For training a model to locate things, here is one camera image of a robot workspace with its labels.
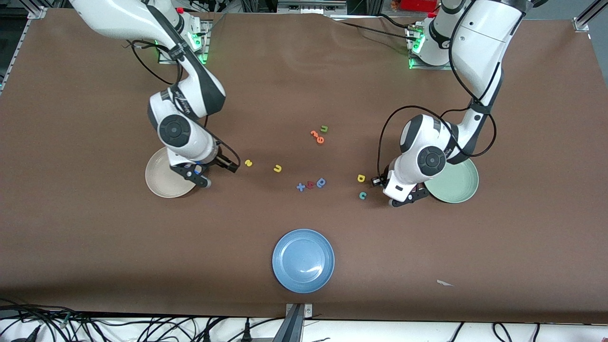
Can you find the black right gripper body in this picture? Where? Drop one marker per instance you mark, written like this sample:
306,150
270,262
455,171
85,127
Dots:
219,161

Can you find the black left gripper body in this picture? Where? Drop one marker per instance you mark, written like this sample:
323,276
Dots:
384,180

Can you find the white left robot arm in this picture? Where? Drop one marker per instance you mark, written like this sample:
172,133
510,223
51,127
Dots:
479,42

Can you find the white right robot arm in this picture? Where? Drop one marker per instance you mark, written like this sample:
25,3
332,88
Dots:
118,21

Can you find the light blue foam letter a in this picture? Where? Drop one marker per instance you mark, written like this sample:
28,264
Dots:
318,185

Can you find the beige brown round plate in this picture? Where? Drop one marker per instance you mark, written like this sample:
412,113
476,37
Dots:
159,183

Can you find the green round plate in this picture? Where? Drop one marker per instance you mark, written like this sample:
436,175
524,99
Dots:
456,185

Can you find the blue round plate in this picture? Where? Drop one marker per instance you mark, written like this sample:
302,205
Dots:
303,261

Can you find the white paper scrap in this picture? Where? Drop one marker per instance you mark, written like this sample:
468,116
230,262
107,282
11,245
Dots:
442,283

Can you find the brown table cover mat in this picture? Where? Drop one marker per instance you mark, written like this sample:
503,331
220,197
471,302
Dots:
95,237

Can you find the black power plug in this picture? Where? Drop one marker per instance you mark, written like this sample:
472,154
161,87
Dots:
206,335
246,332

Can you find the grey metal box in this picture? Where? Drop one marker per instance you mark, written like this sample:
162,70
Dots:
308,5

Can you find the red box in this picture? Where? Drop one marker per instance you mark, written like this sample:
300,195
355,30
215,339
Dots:
418,4

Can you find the small metal post bracket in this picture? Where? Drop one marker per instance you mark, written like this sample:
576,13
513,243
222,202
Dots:
308,311

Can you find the aluminium camera post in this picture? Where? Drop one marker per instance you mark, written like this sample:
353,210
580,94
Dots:
292,327

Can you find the aluminium frame rail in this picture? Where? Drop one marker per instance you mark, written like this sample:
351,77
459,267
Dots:
16,47

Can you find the metal frame corner bracket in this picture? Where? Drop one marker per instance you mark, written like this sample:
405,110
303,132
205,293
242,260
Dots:
38,12
582,23

